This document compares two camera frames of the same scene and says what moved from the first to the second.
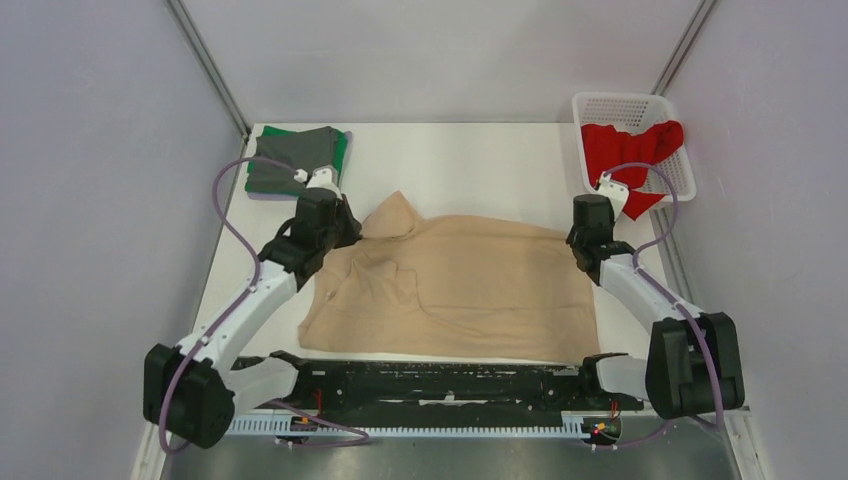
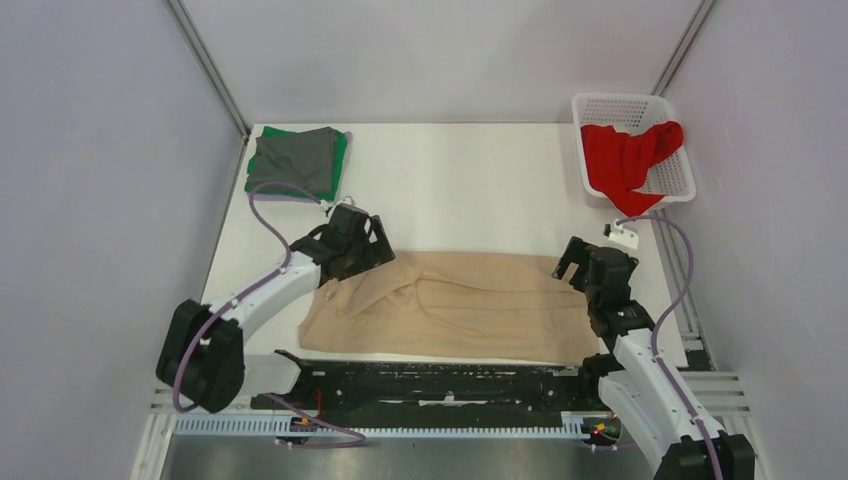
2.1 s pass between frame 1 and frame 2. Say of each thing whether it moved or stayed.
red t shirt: stayed
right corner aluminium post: stayed
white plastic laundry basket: stayed
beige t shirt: moved
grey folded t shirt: stayed
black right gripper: moved
